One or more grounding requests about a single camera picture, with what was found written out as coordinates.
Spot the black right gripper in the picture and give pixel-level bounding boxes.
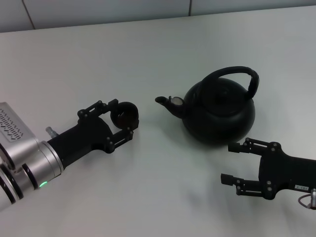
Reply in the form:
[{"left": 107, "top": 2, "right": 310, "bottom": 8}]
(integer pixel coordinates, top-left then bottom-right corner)
[{"left": 220, "top": 138, "right": 316, "bottom": 200}]

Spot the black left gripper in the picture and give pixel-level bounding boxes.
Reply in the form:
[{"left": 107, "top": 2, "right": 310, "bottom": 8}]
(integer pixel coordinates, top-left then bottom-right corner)
[{"left": 46, "top": 99, "right": 139, "bottom": 171}]

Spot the small dark teacup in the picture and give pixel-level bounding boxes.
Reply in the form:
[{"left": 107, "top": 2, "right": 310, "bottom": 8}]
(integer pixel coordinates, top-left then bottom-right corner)
[{"left": 110, "top": 101, "right": 140, "bottom": 130}]

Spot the black round teapot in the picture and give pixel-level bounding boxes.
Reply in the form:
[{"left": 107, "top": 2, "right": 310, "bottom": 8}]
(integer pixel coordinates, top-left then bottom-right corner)
[{"left": 155, "top": 65, "right": 260, "bottom": 150}]

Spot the left wrist cable with plug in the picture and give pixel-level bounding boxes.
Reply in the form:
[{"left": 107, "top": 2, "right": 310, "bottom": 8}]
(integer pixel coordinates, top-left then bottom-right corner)
[{"left": 45, "top": 126, "right": 59, "bottom": 139}]

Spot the wrist cable with plug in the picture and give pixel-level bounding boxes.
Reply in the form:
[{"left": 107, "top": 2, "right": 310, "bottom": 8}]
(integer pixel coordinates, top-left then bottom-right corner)
[
  {"left": 297, "top": 187, "right": 316, "bottom": 209},
  {"left": 45, "top": 126, "right": 59, "bottom": 139}
]

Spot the right wrist cable with plug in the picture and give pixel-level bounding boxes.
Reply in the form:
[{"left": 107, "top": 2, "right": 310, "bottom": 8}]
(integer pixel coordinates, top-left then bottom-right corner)
[{"left": 297, "top": 187, "right": 316, "bottom": 209}]

